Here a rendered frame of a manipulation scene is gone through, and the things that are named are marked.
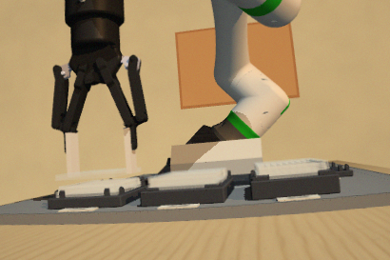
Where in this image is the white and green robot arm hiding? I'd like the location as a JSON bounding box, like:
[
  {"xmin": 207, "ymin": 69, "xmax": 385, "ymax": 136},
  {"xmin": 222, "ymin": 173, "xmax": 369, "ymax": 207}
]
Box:
[{"xmin": 65, "ymin": 0, "xmax": 302, "ymax": 141}]

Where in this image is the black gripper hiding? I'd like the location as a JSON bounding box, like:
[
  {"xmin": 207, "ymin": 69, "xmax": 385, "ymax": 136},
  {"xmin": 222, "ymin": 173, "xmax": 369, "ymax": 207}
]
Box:
[{"xmin": 51, "ymin": 19, "xmax": 148, "ymax": 173}]

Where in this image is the beige button panel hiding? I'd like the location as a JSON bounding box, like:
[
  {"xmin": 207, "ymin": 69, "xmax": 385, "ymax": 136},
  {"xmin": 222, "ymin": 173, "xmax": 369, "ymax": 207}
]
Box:
[{"xmin": 164, "ymin": 138, "xmax": 263, "ymax": 175}]

